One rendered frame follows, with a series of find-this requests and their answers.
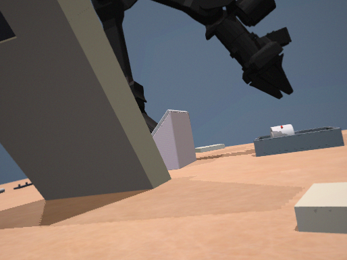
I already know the white cylinder with two slots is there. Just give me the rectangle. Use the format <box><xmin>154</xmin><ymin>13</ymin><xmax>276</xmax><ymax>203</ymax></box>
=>
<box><xmin>270</xmin><ymin>124</ymin><xmax>295</xmax><ymax>138</ymax></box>

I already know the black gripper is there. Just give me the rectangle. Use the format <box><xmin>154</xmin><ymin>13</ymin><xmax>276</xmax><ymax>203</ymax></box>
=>
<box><xmin>228</xmin><ymin>31</ymin><xmax>294</xmax><ymax>99</ymax></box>

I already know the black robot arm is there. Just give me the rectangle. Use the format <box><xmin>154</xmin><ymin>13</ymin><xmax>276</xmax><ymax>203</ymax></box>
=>
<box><xmin>91</xmin><ymin>0</ymin><xmax>292</xmax><ymax>134</ymax></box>

